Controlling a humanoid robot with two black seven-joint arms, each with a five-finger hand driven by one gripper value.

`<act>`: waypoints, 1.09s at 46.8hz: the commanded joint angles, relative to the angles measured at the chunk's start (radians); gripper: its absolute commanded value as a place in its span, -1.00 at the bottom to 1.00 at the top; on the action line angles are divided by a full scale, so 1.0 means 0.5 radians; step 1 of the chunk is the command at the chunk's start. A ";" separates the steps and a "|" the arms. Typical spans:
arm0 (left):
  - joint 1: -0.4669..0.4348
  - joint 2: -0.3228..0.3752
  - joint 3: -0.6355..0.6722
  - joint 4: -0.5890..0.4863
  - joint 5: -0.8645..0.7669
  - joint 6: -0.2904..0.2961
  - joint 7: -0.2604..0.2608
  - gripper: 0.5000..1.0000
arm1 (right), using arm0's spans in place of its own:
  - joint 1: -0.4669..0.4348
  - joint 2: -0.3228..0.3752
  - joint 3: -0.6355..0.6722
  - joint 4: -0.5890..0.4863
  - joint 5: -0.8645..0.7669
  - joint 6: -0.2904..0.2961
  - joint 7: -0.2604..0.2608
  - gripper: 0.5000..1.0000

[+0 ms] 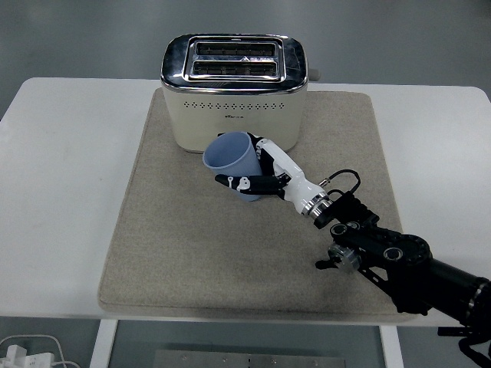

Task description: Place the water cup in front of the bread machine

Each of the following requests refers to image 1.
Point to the white table leg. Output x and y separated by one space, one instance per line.
392 347
103 345

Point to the light blue ribbed cup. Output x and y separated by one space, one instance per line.
230 153

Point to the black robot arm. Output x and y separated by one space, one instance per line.
383 245

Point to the black table control panel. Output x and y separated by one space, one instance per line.
449 332

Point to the beige fabric table mat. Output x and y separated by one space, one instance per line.
192 249

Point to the grey metal plate with screws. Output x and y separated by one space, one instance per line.
249 360

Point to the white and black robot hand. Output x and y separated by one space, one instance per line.
297 184

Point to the white power strip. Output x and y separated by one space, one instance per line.
27 358

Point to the cream and chrome toaster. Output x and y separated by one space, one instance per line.
234 115

